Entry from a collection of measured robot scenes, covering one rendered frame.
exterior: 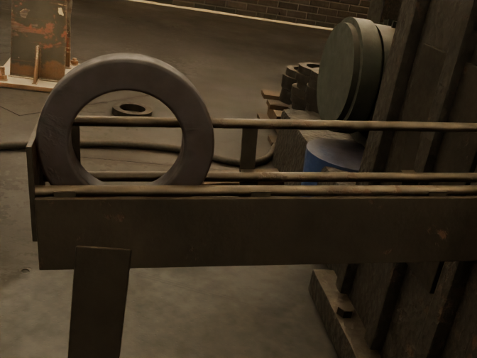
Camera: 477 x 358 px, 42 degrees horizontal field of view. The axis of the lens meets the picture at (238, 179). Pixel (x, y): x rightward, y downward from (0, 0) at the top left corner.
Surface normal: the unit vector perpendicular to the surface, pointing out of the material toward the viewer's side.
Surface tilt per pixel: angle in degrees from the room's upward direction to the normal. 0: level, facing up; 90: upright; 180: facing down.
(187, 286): 0
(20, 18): 90
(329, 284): 0
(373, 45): 45
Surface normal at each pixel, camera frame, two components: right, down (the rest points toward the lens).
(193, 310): 0.16, -0.91
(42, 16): 0.15, 0.40
